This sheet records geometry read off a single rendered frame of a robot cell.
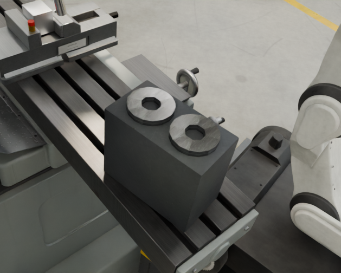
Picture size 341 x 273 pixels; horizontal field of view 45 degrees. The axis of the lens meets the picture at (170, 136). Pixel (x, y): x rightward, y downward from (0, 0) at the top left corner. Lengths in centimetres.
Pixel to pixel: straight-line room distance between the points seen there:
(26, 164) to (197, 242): 50
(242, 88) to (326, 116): 170
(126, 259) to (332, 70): 103
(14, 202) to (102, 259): 54
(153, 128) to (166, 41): 221
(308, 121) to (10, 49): 74
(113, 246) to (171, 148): 96
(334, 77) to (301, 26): 248
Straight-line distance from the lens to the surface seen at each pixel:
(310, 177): 118
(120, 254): 160
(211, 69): 274
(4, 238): 128
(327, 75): 100
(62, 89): 107
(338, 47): 96
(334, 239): 123
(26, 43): 109
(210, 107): 245
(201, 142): 70
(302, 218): 123
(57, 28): 112
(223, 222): 85
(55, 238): 145
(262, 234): 130
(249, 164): 141
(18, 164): 108
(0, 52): 109
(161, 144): 70
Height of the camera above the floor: 163
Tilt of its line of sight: 47 degrees down
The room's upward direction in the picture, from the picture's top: 11 degrees clockwise
